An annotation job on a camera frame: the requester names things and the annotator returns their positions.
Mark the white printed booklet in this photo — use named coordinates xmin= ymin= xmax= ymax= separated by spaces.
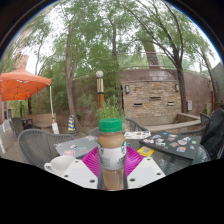
xmin=123 ymin=130 xmax=152 ymax=140

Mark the black laptop with stickers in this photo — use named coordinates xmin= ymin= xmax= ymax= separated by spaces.
xmin=139 ymin=130 xmax=203 ymax=160

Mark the white ceramic mug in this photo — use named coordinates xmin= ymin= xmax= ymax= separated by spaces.
xmin=43 ymin=155 xmax=77 ymax=177

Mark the yellow card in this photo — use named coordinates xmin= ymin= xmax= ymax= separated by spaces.
xmin=136 ymin=145 xmax=155 ymax=158

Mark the green-capped coffee drink bottle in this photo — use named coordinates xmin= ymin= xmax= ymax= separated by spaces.
xmin=97 ymin=117 xmax=128 ymax=191

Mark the grey laptop with stickers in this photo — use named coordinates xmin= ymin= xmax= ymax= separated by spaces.
xmin=54 ymin=134 xmax=99 ymax=158

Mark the blue yellow striped cone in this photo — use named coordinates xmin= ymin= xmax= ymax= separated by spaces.
xmin=67 ymin=114 xmax=76 ymax=132

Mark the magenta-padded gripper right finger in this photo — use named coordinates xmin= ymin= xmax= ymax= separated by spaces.
xmin=125 ymin=145 xmax=167 ymax=190

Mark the orange canopy with white pole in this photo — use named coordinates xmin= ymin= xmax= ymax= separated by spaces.
xmin=0 ymin=65 xmax=60 ymax=135

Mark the globe-topped lamp post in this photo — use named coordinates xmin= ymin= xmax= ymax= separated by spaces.
xmin=95 ymin=69 xmax=105 ymax=110

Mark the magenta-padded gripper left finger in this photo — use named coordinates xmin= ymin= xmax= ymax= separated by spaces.
xmin=62 ymin=145 xmax=101 ymax=190

